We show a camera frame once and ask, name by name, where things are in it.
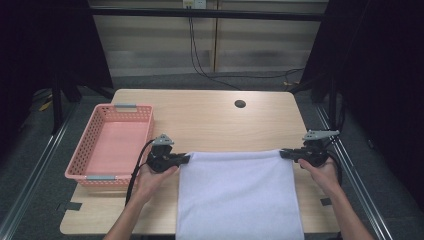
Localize left hand-held gripper black cable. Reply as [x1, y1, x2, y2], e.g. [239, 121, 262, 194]
[124, 138, 157, 206]

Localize metal floor rail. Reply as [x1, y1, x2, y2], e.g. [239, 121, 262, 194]
[314, 103, 395, 240]
[0, 102, 80, 240]

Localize black hanging wall cable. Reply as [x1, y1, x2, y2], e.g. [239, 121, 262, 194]
[188, 16, 305, 91]

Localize person's left hand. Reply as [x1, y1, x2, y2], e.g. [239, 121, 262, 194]
[134, 161, 180, 205]

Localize black horizontal frame bar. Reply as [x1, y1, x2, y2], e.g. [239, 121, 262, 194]
[89, 7, 327, 23]

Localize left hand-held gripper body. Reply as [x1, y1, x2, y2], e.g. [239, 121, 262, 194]
[146, 133, 178, 174]

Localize yellow floor object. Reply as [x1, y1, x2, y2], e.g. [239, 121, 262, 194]
[38, 99, 54, 112]

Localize black stand leg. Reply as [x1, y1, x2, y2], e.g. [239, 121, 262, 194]
[49, 75, 65, 136]
[327, 75, 339, 133]

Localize white towel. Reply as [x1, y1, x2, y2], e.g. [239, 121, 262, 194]
[175, 148, 305, 240]

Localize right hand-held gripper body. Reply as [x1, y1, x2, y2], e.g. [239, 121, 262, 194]
[294, 129, 341, 168]

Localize white wall socket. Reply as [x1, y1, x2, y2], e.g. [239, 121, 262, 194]
[182, 0, 208, 10]

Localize person's right hand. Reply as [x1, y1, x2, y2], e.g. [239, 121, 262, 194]
[297, 156, 342, 197]

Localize pink plastic basket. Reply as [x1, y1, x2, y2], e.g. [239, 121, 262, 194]
[64, 103, 155, 187]

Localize black floor cables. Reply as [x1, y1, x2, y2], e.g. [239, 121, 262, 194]
[305, 99, 347, 156]

